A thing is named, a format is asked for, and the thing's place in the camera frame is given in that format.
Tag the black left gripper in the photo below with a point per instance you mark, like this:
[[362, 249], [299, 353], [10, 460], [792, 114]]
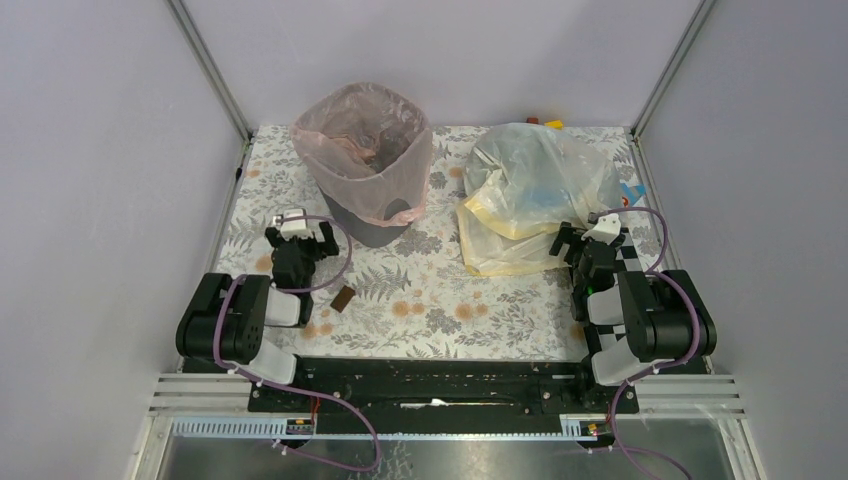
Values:
[[322, 247]]

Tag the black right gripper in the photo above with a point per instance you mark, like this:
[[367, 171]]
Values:
[[565, 235]]

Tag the clear yellow-rimmed plastic bag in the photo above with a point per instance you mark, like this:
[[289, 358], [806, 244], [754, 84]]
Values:
[[522, 181]]

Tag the pink plastic trash bag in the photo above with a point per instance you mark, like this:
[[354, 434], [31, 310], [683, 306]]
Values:
[[370, 149]]

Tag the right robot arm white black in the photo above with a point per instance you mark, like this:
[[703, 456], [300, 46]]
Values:
[[633, 319]]

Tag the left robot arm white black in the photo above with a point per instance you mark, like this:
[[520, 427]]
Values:
[[225, 320]]

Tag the black white checkerboard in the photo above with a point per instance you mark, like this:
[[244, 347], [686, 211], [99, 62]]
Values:
[[600, 313]]

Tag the small brown card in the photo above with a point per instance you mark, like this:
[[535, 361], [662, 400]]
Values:
[[343, 298]]

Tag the blue paper piece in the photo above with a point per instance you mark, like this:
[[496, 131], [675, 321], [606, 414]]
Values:
[[631, 194]]

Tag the floral patterned table mat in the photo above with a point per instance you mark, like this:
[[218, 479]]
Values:
[[414, 297]]

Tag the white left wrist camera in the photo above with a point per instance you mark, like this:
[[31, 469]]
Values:
[[292, 224]]

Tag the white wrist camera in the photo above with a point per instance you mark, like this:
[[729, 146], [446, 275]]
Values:
[[606, 229], [292, 224]]

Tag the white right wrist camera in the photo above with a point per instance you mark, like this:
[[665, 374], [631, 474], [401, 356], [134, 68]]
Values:
[[606, 229]]

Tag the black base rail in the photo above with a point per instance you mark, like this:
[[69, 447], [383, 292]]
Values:
[[429, 396]]

